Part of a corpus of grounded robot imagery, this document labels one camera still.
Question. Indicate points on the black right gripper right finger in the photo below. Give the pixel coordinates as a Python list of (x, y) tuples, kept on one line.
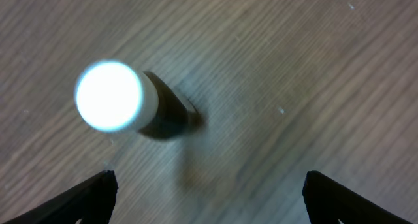
[(329, 202)]

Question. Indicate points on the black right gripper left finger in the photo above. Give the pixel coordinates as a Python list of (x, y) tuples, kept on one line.
[(91, 201)]

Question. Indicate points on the dark brown bottle white cap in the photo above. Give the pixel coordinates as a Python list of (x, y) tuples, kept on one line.
[(111, 97)]

